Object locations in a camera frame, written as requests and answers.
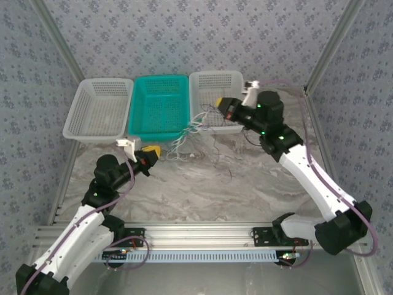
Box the thin purple cable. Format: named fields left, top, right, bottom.
left=200, top=103, right=234, bottom=180

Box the white cable bundle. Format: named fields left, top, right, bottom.
left=165, top=111, right=216, bottom=162

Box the white perforated plastic basket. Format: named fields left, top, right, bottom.
left=62, top=77, right=134, bottom=145
left=188, top=70, right=247, bottom=135

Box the teal perforated plastic basket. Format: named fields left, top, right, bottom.
left=126, top=74, right=190, bottom=143

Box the left arm mauve cable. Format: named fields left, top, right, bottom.
left=18, top=161, right=136, bottom=295

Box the arm mauve cable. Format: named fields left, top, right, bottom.
left=18, top=161, right=136, bottom=295
left=259, top=79, right=381, bottom=256

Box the aluminium frame side rail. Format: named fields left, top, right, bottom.
left=45, top=141, right=82, bottom=227
left=303, top=86, right=380, bottom=295

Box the right arm mauve cable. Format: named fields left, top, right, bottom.
left=259, top=79, right=381, bottom=256

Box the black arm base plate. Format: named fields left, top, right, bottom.
left=122, top=226, right=147, bottom=247
left=252, top=226, right=309, bottom=248

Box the mauve base cable loop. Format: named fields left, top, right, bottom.
left=104, top=235, right=151, bottom=272
left=279, top=239, right=314, bottom=270

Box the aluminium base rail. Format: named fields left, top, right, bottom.
left=33, top=223, right=368, bottom=250

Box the aluminium frame corner post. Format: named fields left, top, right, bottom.
left=303, top=0, right=367, bottom=93
left=30, top=0, right=86, bottom=81

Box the white slotted cable duct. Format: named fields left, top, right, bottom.
left=91, top=249, right=279, bottom=264

